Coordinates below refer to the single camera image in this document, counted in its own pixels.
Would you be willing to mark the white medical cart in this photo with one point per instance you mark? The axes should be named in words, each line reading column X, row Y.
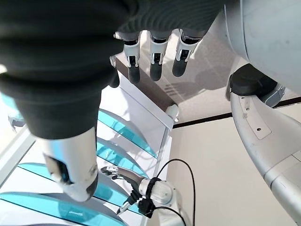
column 145, row 113

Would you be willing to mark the right silver robot leg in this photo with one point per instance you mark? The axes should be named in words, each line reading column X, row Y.
column 254, row 146

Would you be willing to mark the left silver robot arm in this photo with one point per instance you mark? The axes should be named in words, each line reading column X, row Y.
column 162, row 190

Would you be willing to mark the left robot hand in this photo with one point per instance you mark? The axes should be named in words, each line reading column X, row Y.
column 129, row 176

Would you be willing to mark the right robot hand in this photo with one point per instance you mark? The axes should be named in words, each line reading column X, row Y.
column 58, row 58

